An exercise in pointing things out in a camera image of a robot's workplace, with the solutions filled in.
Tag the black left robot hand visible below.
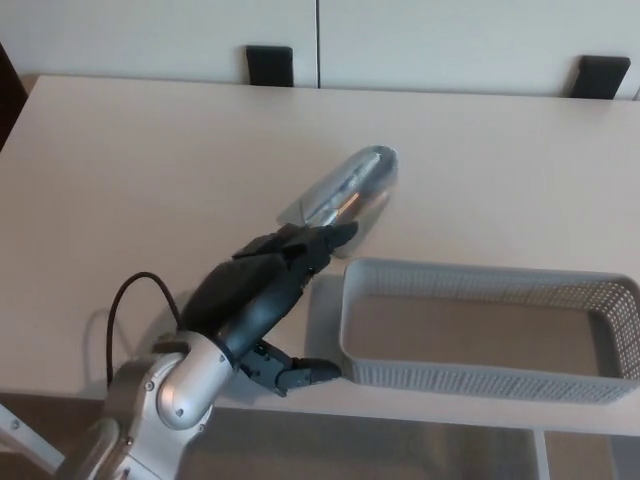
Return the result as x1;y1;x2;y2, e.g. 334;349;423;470
179;221;361;399

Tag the metal shovel with handle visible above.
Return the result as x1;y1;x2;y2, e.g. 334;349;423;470
275;143;401;259

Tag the white desk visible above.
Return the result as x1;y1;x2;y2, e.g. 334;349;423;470
0;73;640;480

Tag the grey perforated plastic basket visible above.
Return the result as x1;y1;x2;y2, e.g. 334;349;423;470
338;256;640;406

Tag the white cabinet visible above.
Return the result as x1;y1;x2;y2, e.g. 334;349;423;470
0;0;640;102

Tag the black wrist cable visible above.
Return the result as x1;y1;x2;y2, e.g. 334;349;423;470
104;271;182;387

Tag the black cabinet handle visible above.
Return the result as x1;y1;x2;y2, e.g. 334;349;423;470
244;45;295;88
569;54;632;102

